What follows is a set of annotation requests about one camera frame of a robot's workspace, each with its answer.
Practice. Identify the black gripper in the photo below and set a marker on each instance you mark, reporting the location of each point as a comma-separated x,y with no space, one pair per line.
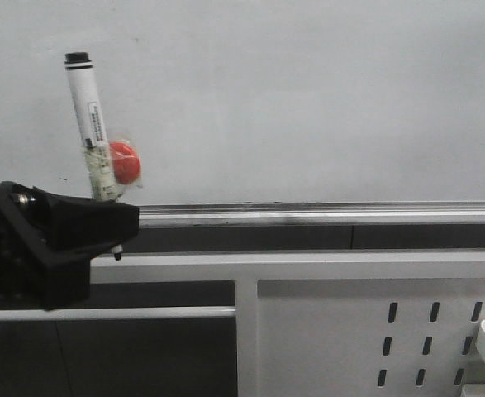
47,242

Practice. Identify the white whiteboard marker black cap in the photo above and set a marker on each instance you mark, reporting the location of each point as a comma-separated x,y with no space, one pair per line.
88,110

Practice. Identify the red round magnet taped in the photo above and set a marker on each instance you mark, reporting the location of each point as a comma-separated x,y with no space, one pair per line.
126,162

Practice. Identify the white whiteboard with aluminium tray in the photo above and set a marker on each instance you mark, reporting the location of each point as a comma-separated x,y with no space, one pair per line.
376,108

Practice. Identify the white perforated metal panel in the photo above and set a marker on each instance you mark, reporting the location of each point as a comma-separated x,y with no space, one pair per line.
369,337

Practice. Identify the white metal rack frame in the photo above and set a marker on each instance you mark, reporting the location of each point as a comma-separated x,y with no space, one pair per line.
179,325

